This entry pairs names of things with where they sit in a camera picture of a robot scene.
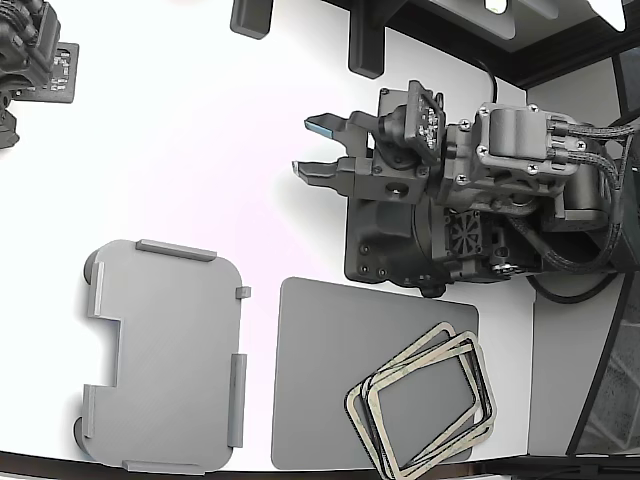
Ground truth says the black looped cable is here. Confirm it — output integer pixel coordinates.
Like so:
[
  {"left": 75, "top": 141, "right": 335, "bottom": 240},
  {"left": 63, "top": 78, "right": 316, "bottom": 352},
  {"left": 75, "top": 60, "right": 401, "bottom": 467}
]
[{"left": 524, "top": 272, "right": 624, "bottom": 305}]

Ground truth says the black stand post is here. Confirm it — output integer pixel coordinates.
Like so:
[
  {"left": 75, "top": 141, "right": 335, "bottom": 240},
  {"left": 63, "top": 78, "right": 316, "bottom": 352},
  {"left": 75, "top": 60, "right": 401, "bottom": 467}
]
[{"left": 347, "top": 0, "right": 387, "bottom": 79}]

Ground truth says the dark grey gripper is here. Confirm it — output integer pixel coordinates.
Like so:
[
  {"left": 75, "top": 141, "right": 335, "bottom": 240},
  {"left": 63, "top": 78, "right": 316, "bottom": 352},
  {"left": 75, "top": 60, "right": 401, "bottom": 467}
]
[{"left": 292, "top": 110, "right": 447, "bottom": 205}]

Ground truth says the dark grey stand foot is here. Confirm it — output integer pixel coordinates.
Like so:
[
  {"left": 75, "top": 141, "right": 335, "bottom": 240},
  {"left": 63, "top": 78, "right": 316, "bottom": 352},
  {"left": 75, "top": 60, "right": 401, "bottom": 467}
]
[{"left": 229, "top": 0, "right": 275, "bottom": 39}]

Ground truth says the black camera on stand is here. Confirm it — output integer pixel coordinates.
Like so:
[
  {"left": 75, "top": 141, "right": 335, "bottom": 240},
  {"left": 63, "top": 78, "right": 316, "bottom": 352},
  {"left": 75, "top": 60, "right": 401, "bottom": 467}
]
[{"left": 0, "top": 0, "right": 81, "bottom": 151}]

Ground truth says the grey braided cable bundle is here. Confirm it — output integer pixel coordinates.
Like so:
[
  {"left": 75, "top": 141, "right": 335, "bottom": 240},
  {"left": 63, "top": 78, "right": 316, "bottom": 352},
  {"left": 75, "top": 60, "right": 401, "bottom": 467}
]
[{"left": 504, "top": 122, "right": 640, "bottom": 277}]

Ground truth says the grey 3D-printed frame holder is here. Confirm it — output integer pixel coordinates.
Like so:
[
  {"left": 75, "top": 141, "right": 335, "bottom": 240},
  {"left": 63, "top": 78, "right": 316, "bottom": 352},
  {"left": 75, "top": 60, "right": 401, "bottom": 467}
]
[{"left": 73, "top": 238, "right": 253, "bottom": 476}]

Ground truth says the black metal enclosure frame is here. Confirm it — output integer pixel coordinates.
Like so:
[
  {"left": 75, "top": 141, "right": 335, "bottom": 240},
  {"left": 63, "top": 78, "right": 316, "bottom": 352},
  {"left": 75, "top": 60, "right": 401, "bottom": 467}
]
[{"left": 319, "top": 0, "right": 640, "bottom": 92}]

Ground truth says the black power cable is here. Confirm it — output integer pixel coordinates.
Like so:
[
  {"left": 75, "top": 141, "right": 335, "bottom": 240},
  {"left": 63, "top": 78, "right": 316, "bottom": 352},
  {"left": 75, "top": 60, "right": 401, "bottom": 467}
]
[{"left": 476, "top": 58, "right": 500, "bottom": 105}]

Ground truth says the grey rectangular mat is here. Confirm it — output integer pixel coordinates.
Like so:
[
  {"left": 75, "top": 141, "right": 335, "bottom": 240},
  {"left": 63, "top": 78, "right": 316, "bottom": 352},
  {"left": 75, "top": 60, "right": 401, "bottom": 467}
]
[{"left": 270, "top": 276, "right": 481, "bottom": 471}]

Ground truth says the black diagonal frame strut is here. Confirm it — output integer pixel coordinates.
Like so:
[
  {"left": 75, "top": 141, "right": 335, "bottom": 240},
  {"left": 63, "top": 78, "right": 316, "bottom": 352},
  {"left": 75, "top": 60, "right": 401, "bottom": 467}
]
[{"left": 566, "top": 269, "right": 639, "bottom": 456}]

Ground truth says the beige rectangular adhesive frame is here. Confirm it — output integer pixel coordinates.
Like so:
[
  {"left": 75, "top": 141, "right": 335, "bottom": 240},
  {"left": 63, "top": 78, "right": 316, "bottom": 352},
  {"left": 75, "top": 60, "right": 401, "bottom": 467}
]
[
  {"left": 355, "top": 329, "right": 494, "bottom": 476},
  {"left": 343, "top": 321, "right": 489, "bottom": 480},
  {"left": 362, "top": 337, "right": 497, "bottom": 479}
]

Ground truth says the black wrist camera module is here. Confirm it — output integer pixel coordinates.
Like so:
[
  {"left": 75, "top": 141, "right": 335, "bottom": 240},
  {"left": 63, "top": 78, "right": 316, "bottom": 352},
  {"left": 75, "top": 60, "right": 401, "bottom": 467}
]
[{"left": 374, "top": 78, "right": 448, "bottom": 170}]

